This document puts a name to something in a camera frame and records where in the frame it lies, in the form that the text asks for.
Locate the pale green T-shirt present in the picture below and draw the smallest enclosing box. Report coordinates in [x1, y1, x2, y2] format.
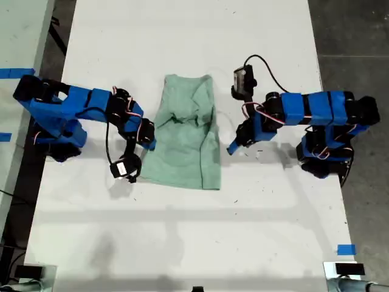
[139, 74, 222, 191]

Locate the long blue tape strip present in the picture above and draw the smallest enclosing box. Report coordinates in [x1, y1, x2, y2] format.
[0, 68, 36, 80]

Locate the squarish blue tape piece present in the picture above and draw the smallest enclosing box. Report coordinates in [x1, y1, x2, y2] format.
[337, 244, 357, 256]

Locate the grey metal tube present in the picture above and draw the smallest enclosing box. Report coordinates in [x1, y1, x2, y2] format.
[0, 279, 42, 292]
[328, 278, 389, 292]

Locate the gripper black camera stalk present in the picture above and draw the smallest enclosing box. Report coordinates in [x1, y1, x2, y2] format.
[242, 94, 260, 123]
[121, 135, 143, 184]

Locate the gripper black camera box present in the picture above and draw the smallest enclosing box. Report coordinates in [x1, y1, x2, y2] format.
[233, 65, 257, 100]
[109, 161, 128, 179]

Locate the gripper black camera cable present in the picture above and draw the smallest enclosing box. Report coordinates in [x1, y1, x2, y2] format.
[244, 54, 289, 94]
[105, 121, 115, 168]

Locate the thin black floor cable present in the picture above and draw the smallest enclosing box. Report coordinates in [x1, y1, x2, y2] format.
[0, 189, 22, 203]

